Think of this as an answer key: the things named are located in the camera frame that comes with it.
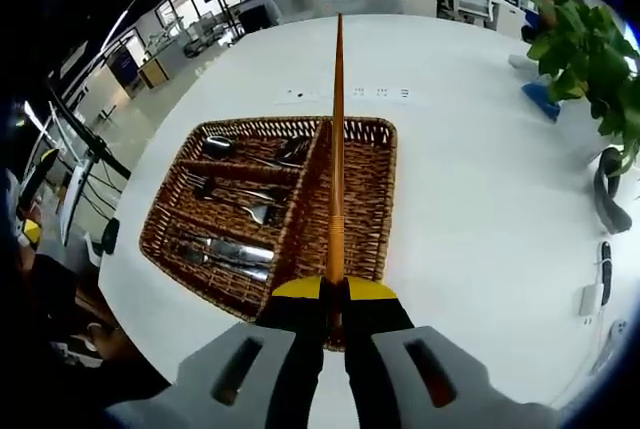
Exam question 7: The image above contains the wooden chopstick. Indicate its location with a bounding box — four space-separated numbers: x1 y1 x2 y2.
325 12 348 335

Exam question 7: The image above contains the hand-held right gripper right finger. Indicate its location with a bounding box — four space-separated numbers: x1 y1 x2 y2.
344 276 559 429

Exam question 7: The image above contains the black tripod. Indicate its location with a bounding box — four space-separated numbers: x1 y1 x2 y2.
49 93 132 178

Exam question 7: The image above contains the black white cable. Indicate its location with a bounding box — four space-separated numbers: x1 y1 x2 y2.
597 241 614 308

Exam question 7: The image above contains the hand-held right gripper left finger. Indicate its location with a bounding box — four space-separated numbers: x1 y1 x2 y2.
107 276 326 429

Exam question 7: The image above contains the brown wicker storage basket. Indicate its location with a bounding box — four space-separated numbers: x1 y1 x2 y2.
138 117 400 353

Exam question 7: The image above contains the white table power strip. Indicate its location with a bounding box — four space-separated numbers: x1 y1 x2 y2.
277 84 416 106

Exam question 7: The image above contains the steel spoon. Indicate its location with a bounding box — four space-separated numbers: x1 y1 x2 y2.
202 136 286 168
234 137 312 168

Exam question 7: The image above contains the wooden cabinet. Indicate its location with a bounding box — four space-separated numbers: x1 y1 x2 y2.
138 53 169 89

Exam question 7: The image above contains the blue banner stand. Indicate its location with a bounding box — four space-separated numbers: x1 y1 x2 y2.
110 43 139 85

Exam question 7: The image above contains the steel fork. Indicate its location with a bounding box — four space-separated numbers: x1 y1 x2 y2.
192 176 279 203
199 188 282 226

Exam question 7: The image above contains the white charger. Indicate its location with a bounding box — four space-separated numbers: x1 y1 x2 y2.
581 284 605 318

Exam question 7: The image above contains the blue object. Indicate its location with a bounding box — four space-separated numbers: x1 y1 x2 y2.
521 79 564 123

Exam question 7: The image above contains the green potted plant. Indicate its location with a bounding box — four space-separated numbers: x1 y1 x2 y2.
527 0 640 178

